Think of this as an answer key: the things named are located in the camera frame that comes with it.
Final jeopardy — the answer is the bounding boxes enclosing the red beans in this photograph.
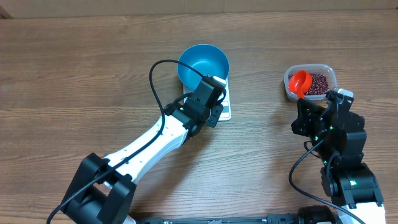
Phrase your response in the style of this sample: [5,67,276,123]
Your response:
[288,73,329,96]

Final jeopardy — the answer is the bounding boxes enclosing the red measuring scoop blue handle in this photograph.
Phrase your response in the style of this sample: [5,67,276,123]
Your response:
[288,70,313,99]

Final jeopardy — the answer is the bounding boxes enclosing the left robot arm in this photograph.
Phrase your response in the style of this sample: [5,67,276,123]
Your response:
[61,76,227,223]

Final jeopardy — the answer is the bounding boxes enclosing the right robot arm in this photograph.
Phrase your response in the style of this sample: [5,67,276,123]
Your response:
[291,89,386,223]

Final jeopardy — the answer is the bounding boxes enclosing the white digital kitchen scale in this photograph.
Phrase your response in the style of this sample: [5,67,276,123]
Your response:
[183,78,232,122]

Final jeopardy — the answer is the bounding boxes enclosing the blue bowl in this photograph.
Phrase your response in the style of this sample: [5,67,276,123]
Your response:
[177,44,230,93]

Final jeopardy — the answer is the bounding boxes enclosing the clear plastic container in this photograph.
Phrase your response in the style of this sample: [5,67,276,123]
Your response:
[284,63,338,101]

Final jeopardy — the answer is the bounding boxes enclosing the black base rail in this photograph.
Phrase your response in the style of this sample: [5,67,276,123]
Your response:
[136,213,343,224]

